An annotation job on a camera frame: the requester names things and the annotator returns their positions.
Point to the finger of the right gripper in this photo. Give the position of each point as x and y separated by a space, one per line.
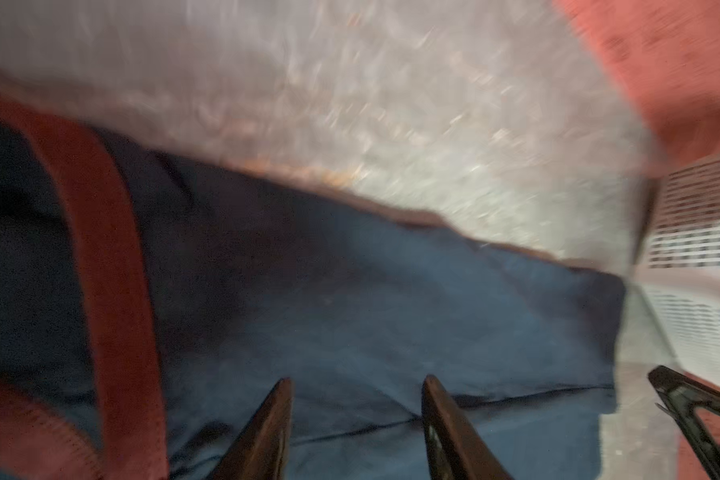
683 398

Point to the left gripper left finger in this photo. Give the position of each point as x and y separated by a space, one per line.
260 450

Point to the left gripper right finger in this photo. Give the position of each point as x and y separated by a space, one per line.
454 448

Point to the navy tank top red trim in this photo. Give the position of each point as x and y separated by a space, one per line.
148 303

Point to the white plastic laundry basket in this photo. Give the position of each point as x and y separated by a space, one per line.
678 269

